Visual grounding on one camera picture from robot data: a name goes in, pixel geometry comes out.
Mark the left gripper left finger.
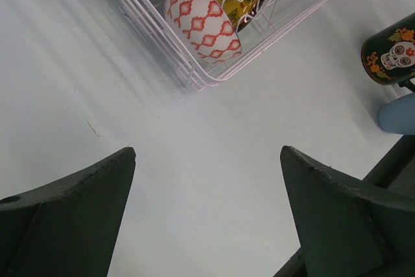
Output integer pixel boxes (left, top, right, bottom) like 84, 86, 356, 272
1, 147, 136, 276

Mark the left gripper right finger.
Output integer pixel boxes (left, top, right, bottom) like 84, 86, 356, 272
280, 146, 415, 277

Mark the clear wire dish rack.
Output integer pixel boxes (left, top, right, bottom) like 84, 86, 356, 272
117, 0, 327, 90

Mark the blue patterned bowl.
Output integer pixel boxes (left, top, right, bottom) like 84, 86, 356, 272
164, 0, 242, 64

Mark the light blue cup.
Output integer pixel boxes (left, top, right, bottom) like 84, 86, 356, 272
377, 93, 415, 135

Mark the red black mug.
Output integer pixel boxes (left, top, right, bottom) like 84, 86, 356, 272
361, 14, 414, 91

